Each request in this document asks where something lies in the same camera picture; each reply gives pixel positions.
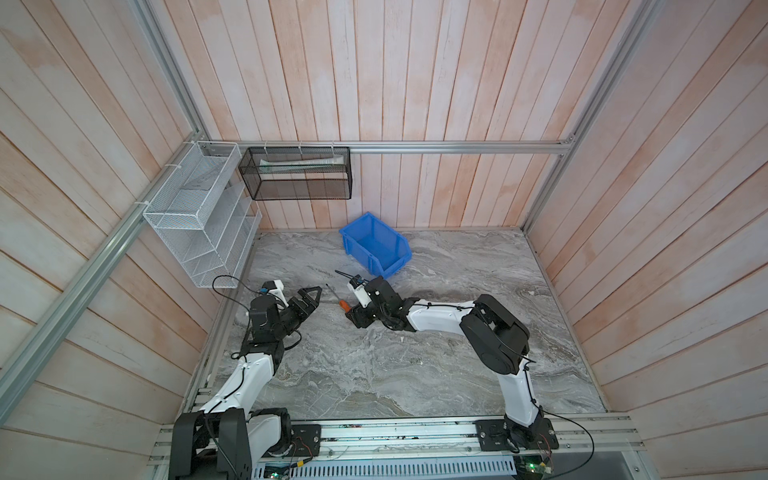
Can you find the orange handled screwdriver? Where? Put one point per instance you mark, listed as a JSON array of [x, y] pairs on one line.
[[346, 307]]

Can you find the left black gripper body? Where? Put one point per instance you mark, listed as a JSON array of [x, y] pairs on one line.
[[288, 322]]

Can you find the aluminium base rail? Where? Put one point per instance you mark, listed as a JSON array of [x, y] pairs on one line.
[[583, 442]]

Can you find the white wire mesh shelf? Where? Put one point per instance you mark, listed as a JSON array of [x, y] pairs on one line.
[[204, 217]]

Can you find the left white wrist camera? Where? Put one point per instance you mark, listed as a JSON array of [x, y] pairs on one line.
[[275, 289]]

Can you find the left aluminium wall rail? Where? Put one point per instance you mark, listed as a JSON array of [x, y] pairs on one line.
[[37, 349]]

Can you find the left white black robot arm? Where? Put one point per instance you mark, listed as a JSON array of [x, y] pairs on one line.
[[225, 437]]

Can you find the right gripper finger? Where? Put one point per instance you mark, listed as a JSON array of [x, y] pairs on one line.
[[345, 276], [358, 317]]

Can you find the black wire mesh basket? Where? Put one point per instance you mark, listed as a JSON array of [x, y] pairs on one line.
[[297, 173]]

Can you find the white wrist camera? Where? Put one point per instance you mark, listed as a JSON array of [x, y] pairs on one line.
[[356, 285], [275, 289]]

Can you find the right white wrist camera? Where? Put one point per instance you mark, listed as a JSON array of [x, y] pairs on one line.
[[356, 285]]

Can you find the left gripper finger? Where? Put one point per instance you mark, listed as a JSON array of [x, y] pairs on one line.
[[309, 295], [304, 312]]

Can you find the white ventilation grille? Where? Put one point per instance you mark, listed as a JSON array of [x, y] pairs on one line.
[[401, 468]]

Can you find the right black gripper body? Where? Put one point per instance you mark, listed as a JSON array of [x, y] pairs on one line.
[[380, 314]]

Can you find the blue plastic bin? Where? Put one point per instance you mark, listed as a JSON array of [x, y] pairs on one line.
[[376, 246]]

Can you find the horizontal aluminium wall rail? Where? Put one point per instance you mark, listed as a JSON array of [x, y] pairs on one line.
[[411, 147]]

